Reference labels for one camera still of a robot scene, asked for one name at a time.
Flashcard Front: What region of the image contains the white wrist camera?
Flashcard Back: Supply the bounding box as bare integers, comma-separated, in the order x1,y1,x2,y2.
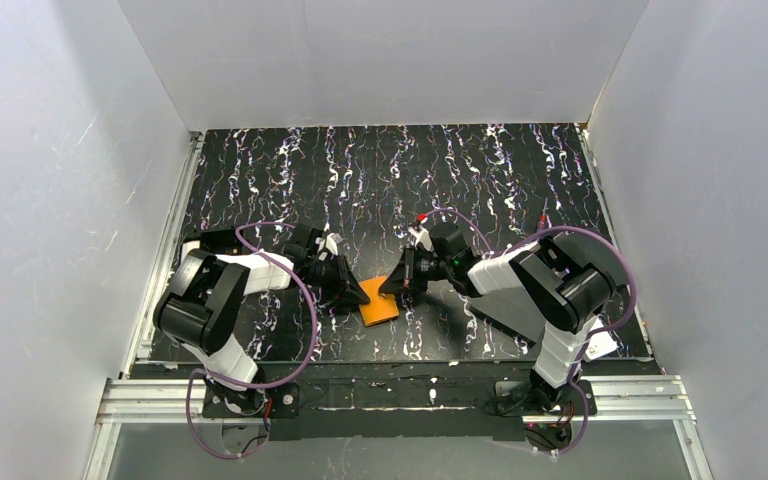
317,232,342,260
408,214,434,252

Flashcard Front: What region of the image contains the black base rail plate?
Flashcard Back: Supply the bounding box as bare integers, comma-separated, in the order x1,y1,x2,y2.
196,361,598,446

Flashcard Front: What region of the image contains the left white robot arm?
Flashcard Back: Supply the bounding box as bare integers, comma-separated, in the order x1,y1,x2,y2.
153,224,370,401

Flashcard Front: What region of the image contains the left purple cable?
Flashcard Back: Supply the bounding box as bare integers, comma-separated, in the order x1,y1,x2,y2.
185,221,320,462

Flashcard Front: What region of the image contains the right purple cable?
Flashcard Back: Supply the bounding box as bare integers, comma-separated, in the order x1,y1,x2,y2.
417,207,638,458

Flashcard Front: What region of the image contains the black flat slab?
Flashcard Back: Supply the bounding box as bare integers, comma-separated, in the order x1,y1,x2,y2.
467,289,545,343

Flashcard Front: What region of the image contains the purple cable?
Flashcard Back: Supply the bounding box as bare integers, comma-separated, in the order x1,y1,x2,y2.
417,207,638,458
185,221,320,462

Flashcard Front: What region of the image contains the orange card holder wallet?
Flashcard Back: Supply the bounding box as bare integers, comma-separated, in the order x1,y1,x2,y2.
359,276,400,327

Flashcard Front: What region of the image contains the white block in box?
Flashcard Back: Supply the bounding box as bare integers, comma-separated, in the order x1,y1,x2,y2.
180,240,201,258

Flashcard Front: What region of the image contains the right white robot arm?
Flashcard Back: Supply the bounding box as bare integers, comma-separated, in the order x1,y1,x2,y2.
379,222,637,407

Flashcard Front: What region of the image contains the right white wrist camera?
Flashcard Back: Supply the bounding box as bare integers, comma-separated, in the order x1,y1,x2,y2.
408,214,434,252

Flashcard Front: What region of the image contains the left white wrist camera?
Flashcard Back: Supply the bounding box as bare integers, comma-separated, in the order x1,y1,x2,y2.
317,232,342,260

